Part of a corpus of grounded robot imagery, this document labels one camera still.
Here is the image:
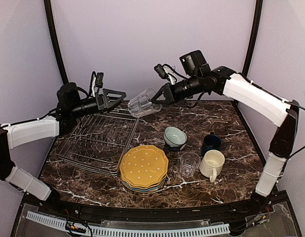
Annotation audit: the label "right wiring bundle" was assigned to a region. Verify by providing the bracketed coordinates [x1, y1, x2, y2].
[229, 204, 274, 234]

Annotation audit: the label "yellow dotted top plate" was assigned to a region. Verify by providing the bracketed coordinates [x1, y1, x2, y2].
[120, 145, 169, 186]

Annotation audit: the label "blue plate in stack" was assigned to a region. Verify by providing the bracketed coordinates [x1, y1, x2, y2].
[122, 178, 166, 192]

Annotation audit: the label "left wiring bundle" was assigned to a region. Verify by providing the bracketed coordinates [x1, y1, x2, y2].
[38, 202, 94, 237]

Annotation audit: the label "left black frame post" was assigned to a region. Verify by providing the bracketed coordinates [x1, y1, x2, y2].
[43, 0, 69, 84]

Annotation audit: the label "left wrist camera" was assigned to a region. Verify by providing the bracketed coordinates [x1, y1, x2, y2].
[88, 71, 104, 97]

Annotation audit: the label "right black frame post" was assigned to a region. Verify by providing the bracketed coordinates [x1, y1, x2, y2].
[242, 0, 263, 76]

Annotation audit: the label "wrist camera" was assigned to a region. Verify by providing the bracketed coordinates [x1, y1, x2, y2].
[154, 64, 177, 85]
[88, 71, 104, 97]

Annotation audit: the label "light green ceramic bowl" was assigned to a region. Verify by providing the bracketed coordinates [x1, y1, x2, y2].
[163, 126, 187, 148]

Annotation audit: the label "dark blue mug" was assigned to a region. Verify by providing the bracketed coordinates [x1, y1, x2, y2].
[201, 132, 223, 156]

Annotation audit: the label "black front rail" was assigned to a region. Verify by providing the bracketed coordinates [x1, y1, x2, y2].
[21, 192, 289, 225]

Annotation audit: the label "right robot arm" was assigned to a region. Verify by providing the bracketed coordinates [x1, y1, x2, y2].
[152, 50, 302, 214]

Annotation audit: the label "cream ribbed mug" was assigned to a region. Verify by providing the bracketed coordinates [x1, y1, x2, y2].
[199, 150, 225, 183]

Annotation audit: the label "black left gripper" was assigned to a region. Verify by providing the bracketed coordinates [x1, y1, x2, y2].
[70, 89, 126, 118]

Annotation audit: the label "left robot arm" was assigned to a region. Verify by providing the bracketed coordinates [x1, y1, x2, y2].
[0, 82, 126, 215]

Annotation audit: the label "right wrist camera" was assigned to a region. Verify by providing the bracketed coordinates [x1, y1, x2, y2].
[154, 64, 177, 85]

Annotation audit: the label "clear ribbed drinking glass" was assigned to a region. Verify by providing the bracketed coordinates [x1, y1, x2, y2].
[128, 88, 161, 118]

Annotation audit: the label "light blue slotted cable duct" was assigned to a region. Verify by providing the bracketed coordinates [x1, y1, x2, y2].
[26, 211, 230, 237]

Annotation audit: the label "metal wire dish rack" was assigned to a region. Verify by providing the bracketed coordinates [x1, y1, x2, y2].
[53, 101, 139, 176]

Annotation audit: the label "black frame post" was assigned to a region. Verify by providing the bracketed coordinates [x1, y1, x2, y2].
[242, 0, 263, 76]
[43, 0, 69, 84]

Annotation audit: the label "wiring bundle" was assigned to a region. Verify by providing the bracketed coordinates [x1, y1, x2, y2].
[38, 202, 94, 237]
[229, 204, 274, 234]

